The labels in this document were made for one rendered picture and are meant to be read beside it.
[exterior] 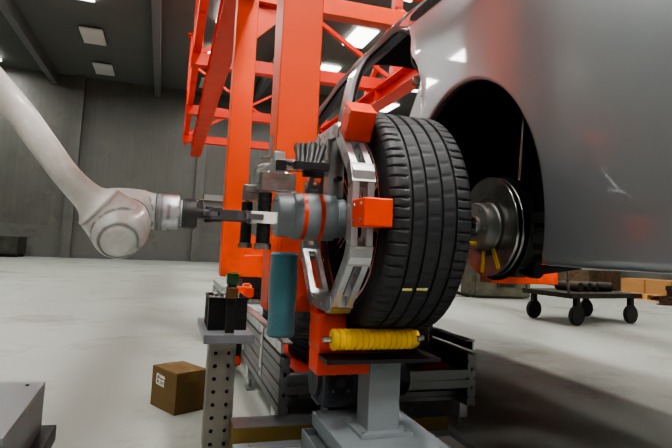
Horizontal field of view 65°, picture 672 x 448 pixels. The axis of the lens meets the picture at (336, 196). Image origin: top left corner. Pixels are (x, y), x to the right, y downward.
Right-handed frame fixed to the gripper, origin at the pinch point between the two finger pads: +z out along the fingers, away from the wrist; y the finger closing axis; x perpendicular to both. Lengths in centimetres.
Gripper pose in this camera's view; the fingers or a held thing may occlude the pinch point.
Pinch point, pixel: (262, 217)
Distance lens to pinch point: 136.6
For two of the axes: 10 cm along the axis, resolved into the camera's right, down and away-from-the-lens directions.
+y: 3.0, -0.8, -9.5
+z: 9.5, 0.7, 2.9
